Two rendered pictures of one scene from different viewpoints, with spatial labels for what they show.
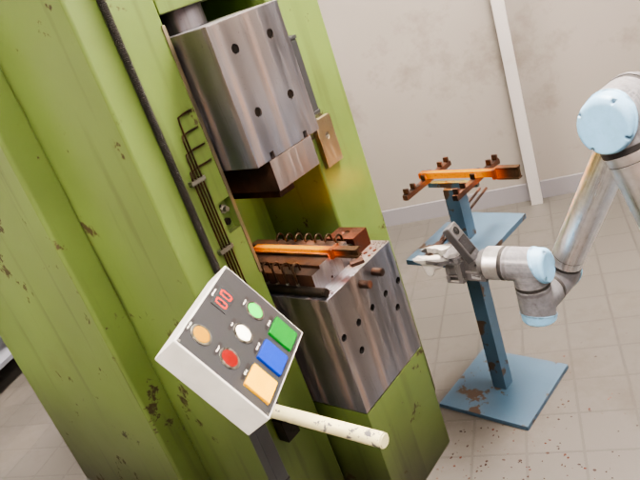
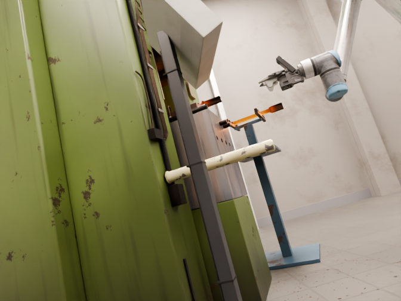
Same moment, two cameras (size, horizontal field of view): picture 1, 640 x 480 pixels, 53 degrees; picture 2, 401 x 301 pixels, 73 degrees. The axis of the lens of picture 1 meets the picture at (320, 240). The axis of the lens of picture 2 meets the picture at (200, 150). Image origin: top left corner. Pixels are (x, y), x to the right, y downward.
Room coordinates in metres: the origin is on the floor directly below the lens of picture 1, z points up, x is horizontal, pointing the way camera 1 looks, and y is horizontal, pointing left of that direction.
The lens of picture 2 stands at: (0.64, 0.70, 0.47)
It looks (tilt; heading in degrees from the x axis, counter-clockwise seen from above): 11 degrees up; 333
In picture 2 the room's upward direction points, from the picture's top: 15 degrees counter-clockwise
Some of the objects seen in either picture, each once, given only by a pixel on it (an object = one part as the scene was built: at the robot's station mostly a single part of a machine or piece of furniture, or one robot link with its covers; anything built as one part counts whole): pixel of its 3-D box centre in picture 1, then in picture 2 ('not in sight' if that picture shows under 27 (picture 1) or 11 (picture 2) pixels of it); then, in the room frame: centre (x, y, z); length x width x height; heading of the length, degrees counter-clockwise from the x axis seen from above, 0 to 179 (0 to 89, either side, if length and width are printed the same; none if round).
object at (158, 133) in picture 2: not in sight; (155, 134); (1.67, 0.35, 0.80); 0.06 x 0.03 x 0.04; 135
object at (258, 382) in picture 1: (260, 384); not in sight; (1.26, 0.24, 1.01); 0.07 x 0.05 x 0.07; 160
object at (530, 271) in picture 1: (526, 265); (324, 63); (1.42, -0.48, 0.98); 0.12 x 0.09 x 0.10; 45
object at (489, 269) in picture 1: (494, 262); (306, 69); (1.48, -0.42, 0.98); 0.10 x 0.05 x 0.09; 135
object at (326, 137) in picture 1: (327, 140); (189, 86); (2.17, -0.14, 1.27); 0.09 x 0.02 x 0.17; 135
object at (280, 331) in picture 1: (282, 334); not in sight; (1.45, 0.17, 1.01); 0.07 x 0.05 x 0.07; 160
